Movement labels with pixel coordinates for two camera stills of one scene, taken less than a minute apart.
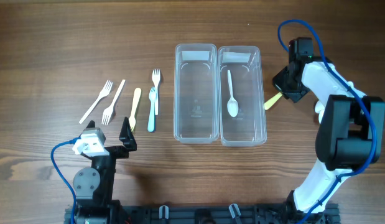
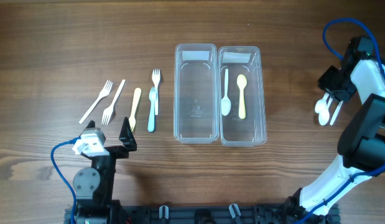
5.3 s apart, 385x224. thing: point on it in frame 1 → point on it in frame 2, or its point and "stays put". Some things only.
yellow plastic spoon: [270, 103] → [242, 81]
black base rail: [209, 214] stays put
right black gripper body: [288, 86] → [336, 83]
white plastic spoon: [318, 107] stays put
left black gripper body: [115, 152] stays put
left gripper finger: [127, 135] stays put
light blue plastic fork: [150, 124] stays put
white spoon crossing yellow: [232, 106] → [226, 106]
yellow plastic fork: [137, 95] stays put
